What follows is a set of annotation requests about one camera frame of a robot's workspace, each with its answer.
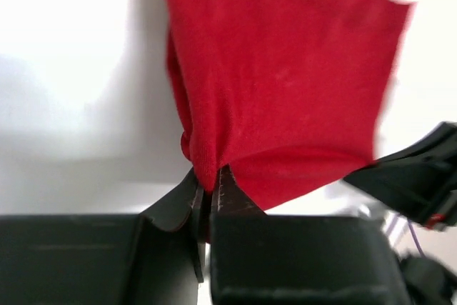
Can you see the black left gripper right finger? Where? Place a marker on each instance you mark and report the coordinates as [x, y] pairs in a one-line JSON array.
[[261, 259]]

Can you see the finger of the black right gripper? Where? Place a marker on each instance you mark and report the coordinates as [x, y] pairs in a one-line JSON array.
[[418, 182]]

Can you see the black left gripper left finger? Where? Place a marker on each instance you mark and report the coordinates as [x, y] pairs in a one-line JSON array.
[[148, 258]]

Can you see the red t shirt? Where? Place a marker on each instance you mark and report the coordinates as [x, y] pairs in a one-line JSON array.
[[284, 92]]

